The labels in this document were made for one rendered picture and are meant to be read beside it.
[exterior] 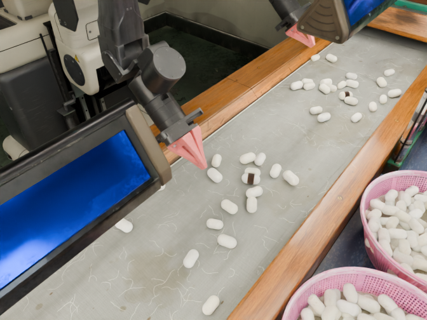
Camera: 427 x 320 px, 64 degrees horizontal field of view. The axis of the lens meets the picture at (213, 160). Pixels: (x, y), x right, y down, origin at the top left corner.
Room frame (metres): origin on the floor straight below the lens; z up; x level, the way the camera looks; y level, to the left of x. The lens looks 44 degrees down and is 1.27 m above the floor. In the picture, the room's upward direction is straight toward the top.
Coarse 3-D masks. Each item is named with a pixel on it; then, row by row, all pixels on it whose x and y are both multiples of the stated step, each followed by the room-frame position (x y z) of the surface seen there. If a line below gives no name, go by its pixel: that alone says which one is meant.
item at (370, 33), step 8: (360, 32) 1.21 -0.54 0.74; (368, 32) 1.21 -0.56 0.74; (376, 32) 1.21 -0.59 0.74; (384, 32) 1.21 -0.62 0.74; (384, 40) 1.15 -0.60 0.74; (392, 40) 1.15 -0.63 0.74; (400, 40) 1.15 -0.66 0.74; (408, 40) 1.15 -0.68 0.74; (416, 40) 1.15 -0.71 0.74; (416, 48) 1.09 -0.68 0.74; (424, 48) 1.09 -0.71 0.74
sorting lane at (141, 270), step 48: (336, 48) 1.09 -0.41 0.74; (384, 48) 1.09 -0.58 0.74; (288, 96) 0.80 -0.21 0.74; (336, 96) 0.80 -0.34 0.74; (240, 144) 0.60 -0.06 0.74; (288, 144) 0.60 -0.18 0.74; (336, 144) 0.60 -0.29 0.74; (192, 192) 0.45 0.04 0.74; (240, 192) 0.45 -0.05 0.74; (288, 192) 0.45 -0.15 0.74; (96, 240) 0.34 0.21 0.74; (144, 240) 0.34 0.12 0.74; (192, 240) 0.34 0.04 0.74; (240, 240) 0.34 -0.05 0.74; (48, 288) 0.25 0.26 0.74; (96, 288) 0.25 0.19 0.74; (144, 288) 0.25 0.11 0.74; (192, 288) 0.25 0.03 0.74; (240, 288) 0.25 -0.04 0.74
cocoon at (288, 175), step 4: (284, 172) 0.49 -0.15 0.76; (288, 172) 0.49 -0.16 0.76; (284, 176) 0.48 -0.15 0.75; (288, 176) 0.48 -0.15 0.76; (292, 176) 0.48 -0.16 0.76; (296, 176) 0.48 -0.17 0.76; (288, 180) 0.47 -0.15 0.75; (292, 180) 0.47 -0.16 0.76; (296, 180) 0.47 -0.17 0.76; (292, 184) 0.47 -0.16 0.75; (296, 184) 0.47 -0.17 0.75
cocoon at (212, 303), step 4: (212, 296) 0.23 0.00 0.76; (216, 296) 0.23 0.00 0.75; (208, 300) 0.22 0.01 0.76; (212, 300) 0.22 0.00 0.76; (216, 300) 0.22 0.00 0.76; (204, 304) 0.22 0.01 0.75; (208, 304) 0.22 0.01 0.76; (212, 304) 0.22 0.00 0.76; (216, 304) 0.22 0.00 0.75; (204, 308) 0.21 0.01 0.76; (208, 308) 0.21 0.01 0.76; (212, 308) 0.21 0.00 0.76; (204, 312) 0.21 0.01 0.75; (208, 312) 0.21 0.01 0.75; (212, 312) 0.21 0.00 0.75
